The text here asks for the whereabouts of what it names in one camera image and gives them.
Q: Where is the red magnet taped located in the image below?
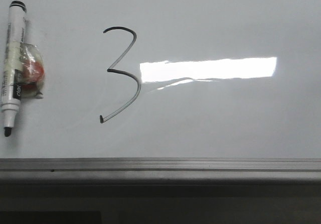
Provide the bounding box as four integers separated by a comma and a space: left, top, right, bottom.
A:
20, 44, 45, 99

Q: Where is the white whiteboard with aluminium frame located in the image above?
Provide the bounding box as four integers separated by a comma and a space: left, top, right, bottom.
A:
1, 0, 320, 198

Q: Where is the white black whiteboard marker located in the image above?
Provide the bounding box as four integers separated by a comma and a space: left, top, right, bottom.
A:
1, 0, 27, 137

